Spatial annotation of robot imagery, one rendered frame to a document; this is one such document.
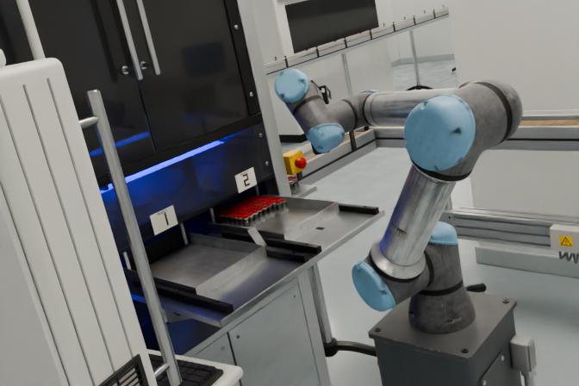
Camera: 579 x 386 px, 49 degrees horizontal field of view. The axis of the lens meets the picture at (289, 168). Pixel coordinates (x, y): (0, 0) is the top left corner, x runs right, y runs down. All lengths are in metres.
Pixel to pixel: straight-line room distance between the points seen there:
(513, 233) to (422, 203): 1.54
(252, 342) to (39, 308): 1.20
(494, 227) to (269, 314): 1.02
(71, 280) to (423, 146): 0.62
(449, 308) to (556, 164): 1.79
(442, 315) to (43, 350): 0.83
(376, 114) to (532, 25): 1.75
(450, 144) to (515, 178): 2.25
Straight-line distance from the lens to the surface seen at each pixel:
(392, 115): 1.34
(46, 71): 1.08
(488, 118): 1.08
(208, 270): 1.80
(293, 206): 2.14
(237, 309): 1.55
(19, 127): 1.04
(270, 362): 2.28
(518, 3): 3.05
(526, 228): 2.65
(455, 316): 1.48
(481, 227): 2.73
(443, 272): 1.43
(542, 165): 3.19
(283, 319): 2.28
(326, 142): 1.35
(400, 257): 1.27
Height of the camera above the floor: 1.57
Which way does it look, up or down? 15 degrees down
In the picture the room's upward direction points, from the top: 12 degrees counter-clockwise
